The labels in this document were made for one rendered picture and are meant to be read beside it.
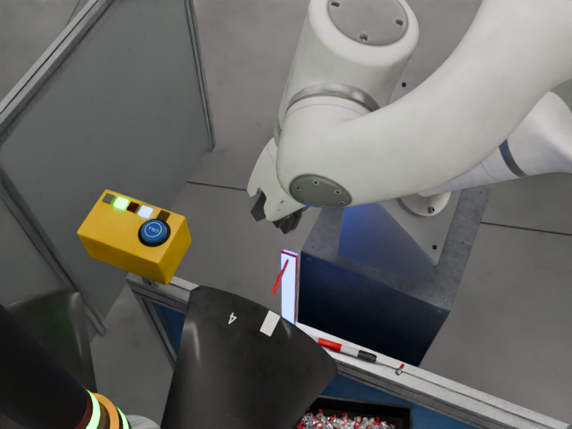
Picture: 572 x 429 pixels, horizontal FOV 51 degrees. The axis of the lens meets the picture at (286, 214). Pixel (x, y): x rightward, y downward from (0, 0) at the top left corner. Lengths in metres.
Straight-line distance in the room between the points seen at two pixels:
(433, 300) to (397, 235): 0.17
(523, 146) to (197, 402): 0.56
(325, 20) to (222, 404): 0.51
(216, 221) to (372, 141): 1.92
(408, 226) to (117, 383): 1.33
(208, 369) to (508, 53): 0.55
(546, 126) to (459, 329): 1.36
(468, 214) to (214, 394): 0.68
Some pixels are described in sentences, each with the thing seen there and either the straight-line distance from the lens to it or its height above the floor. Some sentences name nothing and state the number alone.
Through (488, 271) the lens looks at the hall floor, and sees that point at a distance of 2.30.
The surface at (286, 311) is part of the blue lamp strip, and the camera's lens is 1.04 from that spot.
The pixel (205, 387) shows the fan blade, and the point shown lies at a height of 1.19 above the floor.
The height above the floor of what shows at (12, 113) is 0.99.
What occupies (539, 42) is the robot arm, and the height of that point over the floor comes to 1.69.
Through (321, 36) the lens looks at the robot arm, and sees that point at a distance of 0.43.
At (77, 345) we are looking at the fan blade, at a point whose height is 1.39.
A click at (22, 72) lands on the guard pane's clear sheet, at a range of 1.42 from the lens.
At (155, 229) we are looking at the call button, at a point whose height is 1.08.
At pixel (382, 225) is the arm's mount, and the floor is 1.09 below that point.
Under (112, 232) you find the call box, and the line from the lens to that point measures 1.06.
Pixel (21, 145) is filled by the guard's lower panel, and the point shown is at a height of 0.91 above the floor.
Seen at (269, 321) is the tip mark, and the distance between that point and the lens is 0.82.
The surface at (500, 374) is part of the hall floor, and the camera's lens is 2.16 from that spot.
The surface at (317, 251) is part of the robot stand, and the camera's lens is 1.16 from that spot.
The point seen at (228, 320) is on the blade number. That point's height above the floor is 1.20.
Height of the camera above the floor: 1.95
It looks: 58 degrees down
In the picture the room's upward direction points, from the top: straight up
